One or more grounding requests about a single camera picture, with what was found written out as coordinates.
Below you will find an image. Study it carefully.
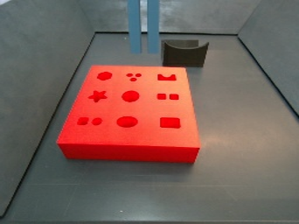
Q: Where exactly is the red foam shape-sorter block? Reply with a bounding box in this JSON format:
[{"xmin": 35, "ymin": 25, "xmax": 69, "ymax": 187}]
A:
[{"xmin": 58, "ymin": 66, "xmax": 201, "ymax": 163}]

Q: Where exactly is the blue double-square peg object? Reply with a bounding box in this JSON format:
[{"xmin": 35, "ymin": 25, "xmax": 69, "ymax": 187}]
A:
[{"xmin": 127, "ymin": 0, "xmax": 161, "ymax": 53}]

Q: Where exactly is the dark grey curved foam block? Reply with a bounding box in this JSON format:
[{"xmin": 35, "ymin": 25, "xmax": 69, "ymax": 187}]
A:
[{"xmin": 162, "ymin": 39, "xmax": 210, "ymax": 67}]

